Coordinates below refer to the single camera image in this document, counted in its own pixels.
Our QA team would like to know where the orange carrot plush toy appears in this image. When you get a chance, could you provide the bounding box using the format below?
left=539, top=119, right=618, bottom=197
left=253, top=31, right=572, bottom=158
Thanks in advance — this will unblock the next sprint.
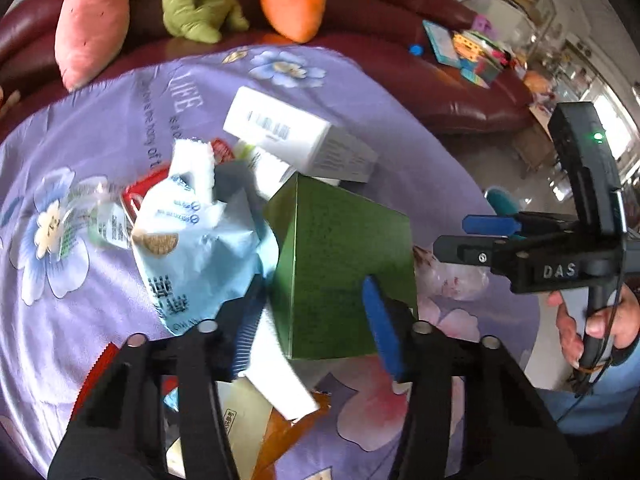
left=258, top=0, right=327, bottom=44

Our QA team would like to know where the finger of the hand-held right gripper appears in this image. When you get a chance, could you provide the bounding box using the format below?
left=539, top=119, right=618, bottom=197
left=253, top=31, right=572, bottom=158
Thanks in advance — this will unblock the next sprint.
left=432, top=234, right=501, bottom=268
left=462, top=212, right=577, bottom=237

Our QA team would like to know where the red and white wrapper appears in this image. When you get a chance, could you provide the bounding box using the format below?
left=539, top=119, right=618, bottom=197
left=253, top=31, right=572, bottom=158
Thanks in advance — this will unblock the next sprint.
left=209, top=138, right=236, bottom=165

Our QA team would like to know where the white cloth strip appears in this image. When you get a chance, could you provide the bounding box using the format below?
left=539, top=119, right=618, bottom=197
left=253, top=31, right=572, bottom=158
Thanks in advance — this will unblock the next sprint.
left=240, top=305, right=321, bottom=422

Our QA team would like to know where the light blue snack packet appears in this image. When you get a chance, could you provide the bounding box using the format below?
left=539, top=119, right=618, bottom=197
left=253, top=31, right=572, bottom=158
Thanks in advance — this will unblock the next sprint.
left=131, top=172, right=281, bottom=337

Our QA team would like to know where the red snack packet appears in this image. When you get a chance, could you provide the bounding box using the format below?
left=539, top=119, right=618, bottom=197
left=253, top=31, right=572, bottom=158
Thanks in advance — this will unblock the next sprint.
left=122, top=167, right=173, bottom=221

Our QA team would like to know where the dark red leather sofa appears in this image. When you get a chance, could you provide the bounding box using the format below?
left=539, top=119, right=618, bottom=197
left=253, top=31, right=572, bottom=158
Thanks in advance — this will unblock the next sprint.
left=0, top=0, right=536, bottom=137

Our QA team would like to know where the teal book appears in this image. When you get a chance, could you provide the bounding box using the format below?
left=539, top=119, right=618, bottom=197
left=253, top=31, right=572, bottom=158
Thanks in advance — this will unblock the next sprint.
left=422, top=20, right=462, bottom=65

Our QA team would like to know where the beige paper packet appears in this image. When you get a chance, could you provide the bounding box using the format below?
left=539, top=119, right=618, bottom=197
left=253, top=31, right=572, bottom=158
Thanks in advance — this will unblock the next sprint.
left=165, top=377, right=273, bottom=480

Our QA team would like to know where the clear wrapper with green print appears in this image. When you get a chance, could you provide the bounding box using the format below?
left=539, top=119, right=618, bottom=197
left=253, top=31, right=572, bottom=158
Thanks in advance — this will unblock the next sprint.
left=60, top=180, right=136, bottom=261

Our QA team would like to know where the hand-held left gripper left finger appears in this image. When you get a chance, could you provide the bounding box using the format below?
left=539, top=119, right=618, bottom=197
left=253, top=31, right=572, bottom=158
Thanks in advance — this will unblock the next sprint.
left=47, top=279, right=269, bottom=480

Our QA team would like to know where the orange-brown wrapper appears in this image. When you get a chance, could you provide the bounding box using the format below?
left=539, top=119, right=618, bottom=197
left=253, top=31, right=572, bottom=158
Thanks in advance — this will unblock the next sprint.
left=252, top=391, right=332, bottom=480

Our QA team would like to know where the colourful toy pile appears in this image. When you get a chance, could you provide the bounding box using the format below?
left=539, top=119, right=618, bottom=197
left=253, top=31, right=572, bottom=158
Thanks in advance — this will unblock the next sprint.
left=450, top=14, right=518, bottom=89

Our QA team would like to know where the white barcode box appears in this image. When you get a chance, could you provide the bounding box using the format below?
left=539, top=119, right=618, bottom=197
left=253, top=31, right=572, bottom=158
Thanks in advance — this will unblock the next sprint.
left=222, top=86, right=379, bottom=184

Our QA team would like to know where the green cardboard box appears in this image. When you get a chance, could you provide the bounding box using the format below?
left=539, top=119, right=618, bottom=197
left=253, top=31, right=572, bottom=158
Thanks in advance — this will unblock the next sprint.
left=263, top=172, right=419, bottom=361

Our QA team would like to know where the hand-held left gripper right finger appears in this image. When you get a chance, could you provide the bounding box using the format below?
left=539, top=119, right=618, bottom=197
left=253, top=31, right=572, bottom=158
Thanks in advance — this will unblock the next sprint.
left=361, top=275, right=586, bottom=480

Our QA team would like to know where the pink plush toy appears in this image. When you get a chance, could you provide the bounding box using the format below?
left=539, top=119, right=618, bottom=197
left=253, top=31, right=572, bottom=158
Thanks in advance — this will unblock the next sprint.
left=54, top=0, right=132, bottom=92

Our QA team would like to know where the white torn wrapper piece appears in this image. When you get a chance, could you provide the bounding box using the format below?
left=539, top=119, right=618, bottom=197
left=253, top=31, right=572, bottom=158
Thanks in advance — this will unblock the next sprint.
left=170, top=138, right=217, bottom=204

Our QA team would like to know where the red serrated-edge wrapper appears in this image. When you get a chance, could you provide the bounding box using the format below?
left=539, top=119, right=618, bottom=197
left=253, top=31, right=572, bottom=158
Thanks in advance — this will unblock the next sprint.
left=70, top=341, right=119, bottom=421

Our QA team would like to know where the small white box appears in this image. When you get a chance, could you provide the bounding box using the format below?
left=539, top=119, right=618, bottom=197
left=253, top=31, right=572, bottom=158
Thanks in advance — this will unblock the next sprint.
left=248, top=146, right=297, bottom=200

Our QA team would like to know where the green dinosaur plush toy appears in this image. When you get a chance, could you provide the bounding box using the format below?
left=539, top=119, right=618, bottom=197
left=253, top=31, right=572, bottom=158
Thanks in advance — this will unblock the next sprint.
left=162, top=0, right=250, bottom=45

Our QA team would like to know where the black cable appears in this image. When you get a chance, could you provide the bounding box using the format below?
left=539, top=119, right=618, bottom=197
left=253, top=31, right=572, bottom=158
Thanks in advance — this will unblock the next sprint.
left=554, top=255, right=627, bottom=424

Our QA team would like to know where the person's right hand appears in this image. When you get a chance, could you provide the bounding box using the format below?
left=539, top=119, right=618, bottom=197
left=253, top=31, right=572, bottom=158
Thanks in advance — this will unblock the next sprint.
left=547, top=285, right=640, bottom=367

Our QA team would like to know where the purple floral tablecloth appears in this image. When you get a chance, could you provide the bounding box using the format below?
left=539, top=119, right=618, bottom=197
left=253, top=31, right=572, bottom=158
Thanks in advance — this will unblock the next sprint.
left=0, top=45, right=543, bottom=480

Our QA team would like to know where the person's leg in blue jeans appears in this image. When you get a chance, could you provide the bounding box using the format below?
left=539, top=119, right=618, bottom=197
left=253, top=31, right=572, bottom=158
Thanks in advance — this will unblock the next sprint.
left=536, top=355, right=640, bottom=436

